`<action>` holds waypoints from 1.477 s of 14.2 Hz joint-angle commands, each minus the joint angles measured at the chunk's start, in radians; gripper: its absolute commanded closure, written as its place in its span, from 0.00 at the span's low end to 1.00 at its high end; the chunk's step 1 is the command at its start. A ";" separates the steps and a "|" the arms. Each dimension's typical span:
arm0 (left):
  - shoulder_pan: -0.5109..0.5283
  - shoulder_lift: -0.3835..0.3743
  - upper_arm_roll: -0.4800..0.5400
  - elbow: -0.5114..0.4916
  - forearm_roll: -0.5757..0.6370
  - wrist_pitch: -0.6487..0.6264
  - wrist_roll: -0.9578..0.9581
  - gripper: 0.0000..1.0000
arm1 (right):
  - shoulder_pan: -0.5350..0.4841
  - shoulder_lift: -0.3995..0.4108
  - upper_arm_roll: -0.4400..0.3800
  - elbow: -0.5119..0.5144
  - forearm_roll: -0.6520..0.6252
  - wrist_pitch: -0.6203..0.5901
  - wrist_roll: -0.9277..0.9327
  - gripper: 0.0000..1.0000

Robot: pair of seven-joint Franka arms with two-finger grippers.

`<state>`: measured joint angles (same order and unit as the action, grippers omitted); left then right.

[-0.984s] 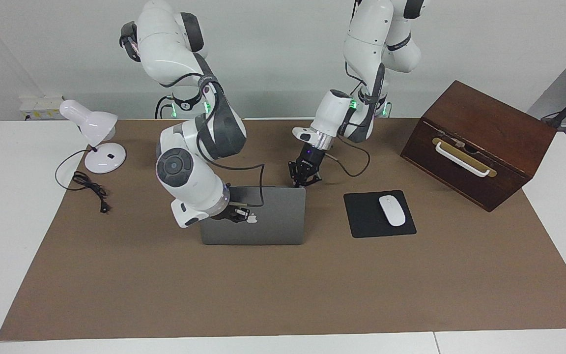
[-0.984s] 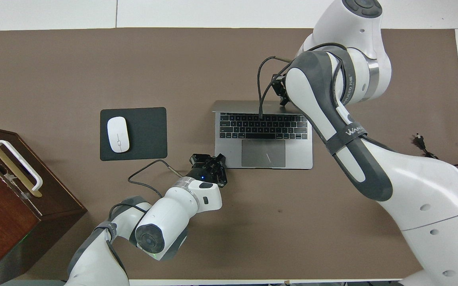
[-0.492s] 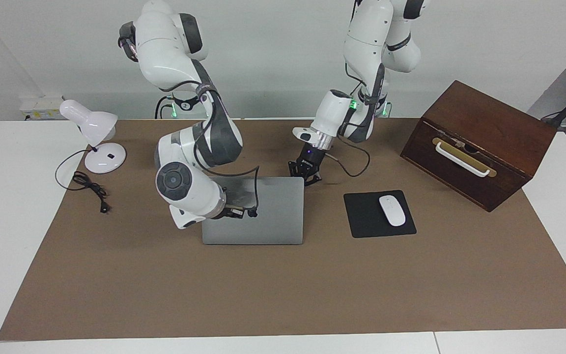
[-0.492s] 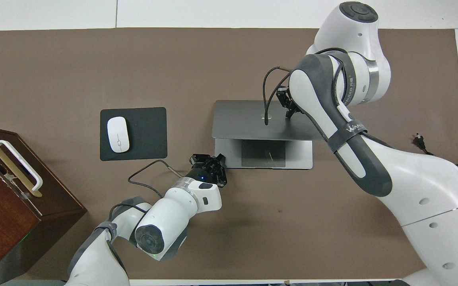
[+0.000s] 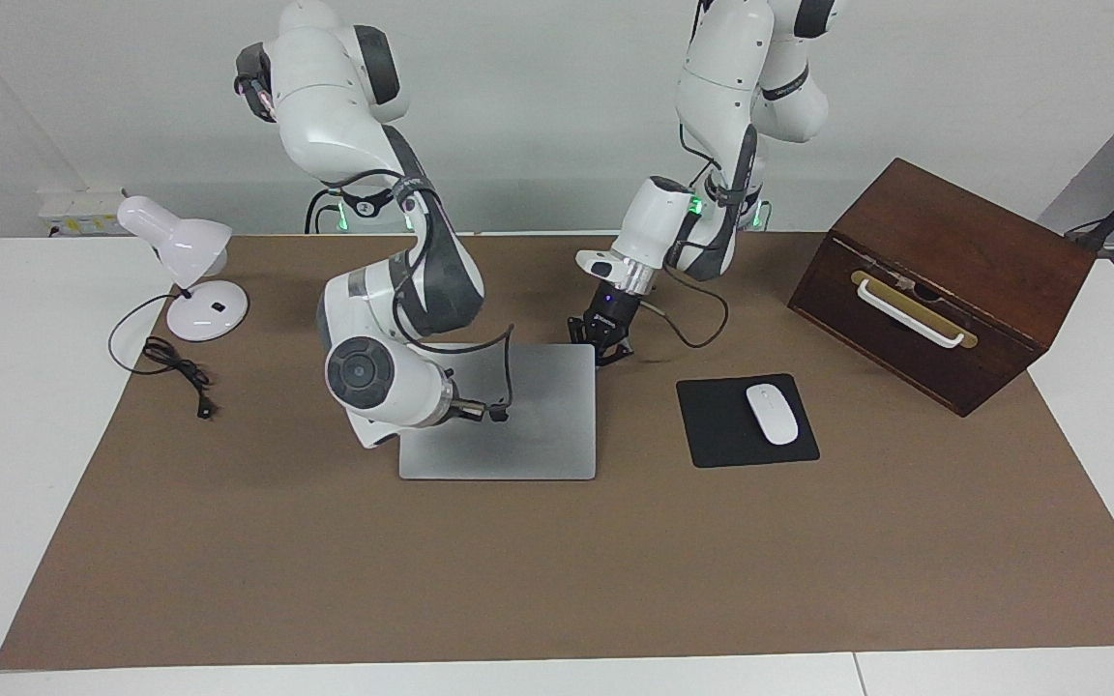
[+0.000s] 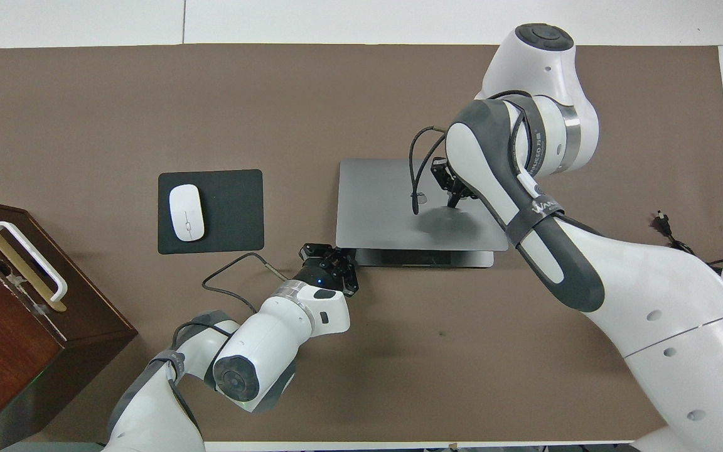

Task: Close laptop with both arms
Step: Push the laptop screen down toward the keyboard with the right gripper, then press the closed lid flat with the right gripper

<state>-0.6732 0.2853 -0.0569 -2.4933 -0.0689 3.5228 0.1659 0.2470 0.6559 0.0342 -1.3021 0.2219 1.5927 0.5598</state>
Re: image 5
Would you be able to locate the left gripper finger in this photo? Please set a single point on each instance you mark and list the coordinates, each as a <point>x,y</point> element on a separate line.
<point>615,350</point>
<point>578,331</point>

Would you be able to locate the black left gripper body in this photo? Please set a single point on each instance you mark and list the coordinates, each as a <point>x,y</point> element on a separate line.
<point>617,311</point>

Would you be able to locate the silver grey laptop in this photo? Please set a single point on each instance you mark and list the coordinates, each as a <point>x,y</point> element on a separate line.
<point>557,435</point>

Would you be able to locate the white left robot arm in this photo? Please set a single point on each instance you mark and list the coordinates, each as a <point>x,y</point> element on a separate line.
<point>721,87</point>

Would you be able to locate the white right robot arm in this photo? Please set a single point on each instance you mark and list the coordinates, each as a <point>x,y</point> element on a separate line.
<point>325,116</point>

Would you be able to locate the black mouse pad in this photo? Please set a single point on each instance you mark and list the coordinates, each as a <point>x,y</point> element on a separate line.
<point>712,425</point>

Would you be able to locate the white computer mouse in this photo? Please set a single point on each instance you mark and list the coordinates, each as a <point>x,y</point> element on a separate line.
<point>772,414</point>

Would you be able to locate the brown table mat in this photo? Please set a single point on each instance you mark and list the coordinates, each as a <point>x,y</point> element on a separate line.
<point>518,580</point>

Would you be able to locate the dark brown wooden box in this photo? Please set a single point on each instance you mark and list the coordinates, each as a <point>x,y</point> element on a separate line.
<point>982,242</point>

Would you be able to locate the white desk lamp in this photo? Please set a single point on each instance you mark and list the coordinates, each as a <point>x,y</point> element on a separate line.
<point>194,246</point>

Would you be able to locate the white wall power strip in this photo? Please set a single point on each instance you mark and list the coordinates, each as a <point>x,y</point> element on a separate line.
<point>83,208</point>

